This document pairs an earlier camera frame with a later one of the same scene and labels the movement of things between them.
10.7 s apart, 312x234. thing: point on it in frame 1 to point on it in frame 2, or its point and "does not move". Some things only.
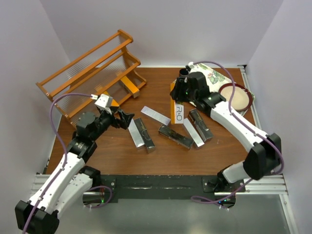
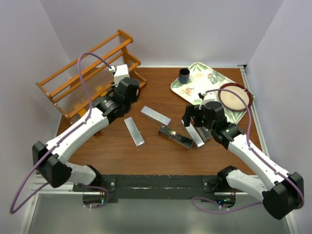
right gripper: [177, 93] to [192, 110]
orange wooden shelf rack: [108, 68] does not move
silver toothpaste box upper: [156, 115] does not move
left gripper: [125, 119] to [134, 99]
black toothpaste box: [175, 137] does not move
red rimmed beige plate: [242, 98] does not move
